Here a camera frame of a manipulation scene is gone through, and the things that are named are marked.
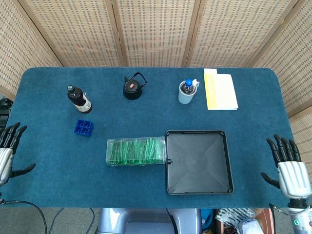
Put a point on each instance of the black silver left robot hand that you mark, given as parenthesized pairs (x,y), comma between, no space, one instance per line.
(6,158)

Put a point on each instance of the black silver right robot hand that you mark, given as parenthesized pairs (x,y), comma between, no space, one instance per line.
(292,175)

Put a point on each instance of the black square plastic tray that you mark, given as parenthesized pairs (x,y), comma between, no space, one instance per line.
(200,161)

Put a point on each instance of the clear box of green items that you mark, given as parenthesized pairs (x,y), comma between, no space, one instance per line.
(108,146)

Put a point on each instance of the green tea packet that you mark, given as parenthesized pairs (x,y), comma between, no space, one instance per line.
(113,152)
(158,151)

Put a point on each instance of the blue carpet table cloth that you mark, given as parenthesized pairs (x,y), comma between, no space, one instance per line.
(61,170)

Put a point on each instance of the blue plastic grid box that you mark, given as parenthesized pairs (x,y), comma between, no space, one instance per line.
(78,131)

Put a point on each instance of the dark brown labelled bottle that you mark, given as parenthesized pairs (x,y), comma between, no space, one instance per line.
(81,101)

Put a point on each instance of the yellow and white booklet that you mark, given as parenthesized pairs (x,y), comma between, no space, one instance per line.
(221,92)

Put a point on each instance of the white paper sheet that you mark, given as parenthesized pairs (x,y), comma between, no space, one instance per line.
(210,71)

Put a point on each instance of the white mug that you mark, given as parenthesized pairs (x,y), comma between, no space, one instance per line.
(184,98)

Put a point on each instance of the clear bottle with blue cap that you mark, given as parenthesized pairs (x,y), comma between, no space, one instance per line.
(188,83)

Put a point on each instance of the blue grey robot torso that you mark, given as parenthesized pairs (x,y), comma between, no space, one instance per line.
(146,224)

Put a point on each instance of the woven bamboo folding screen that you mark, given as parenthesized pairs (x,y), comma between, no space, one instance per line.
(156,31)

